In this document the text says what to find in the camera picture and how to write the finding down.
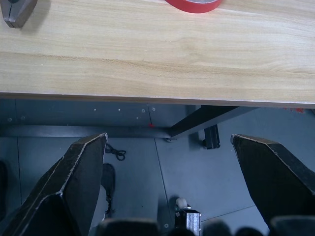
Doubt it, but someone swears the black shoe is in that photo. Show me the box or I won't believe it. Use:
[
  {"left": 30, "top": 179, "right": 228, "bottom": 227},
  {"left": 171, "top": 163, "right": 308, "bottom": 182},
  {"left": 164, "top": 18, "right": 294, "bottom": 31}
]
[{"left": 100, "top": 163, "right": 116, "bottom": 217}]

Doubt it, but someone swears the black table leg frame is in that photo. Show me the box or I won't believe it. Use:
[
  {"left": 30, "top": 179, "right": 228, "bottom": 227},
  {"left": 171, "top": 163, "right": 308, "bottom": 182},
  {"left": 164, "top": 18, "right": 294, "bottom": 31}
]
[{"left": 0, "top": 105, "right": 261, "bottom": 143}]

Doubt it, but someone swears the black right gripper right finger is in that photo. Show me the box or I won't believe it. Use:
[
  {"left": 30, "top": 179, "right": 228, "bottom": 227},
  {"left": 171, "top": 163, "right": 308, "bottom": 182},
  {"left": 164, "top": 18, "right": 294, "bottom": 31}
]
[{"left": 230, "top": 134, "right": 315, "bottom": 229}]

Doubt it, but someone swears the black aluminium profile foot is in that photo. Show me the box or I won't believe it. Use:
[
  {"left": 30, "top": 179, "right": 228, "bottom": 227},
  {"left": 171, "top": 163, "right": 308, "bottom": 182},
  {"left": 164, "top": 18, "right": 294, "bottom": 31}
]
[{"left": 202, "top": 124, "right": 221, "bottom": 150}]

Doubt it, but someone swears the black cord on floor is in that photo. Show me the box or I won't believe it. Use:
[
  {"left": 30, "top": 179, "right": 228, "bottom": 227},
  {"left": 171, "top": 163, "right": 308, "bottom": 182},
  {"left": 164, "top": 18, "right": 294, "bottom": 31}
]
[{"left": 105, "top": 143, "right": 127, "bottom": 162}]

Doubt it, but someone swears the red tape roll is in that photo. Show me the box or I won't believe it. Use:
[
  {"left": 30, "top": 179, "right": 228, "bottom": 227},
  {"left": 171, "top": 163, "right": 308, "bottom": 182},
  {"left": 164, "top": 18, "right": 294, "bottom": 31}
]
[{"left": 164, "top": 0, "right": 223, "bottom": 14}]

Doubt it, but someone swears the white caster wheel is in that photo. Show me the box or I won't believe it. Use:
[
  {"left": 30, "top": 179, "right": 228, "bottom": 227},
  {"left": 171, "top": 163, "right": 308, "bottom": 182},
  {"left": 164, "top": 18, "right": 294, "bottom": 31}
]
[{"left": 175, "top": 198, "right": 189, "bottom": 209}]

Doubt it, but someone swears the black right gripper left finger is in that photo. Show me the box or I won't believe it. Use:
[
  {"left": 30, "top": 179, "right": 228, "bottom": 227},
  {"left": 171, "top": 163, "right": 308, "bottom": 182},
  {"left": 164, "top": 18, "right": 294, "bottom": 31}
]
[{"left": 0, "top": 133, "right": 109, "bottom": 236}]

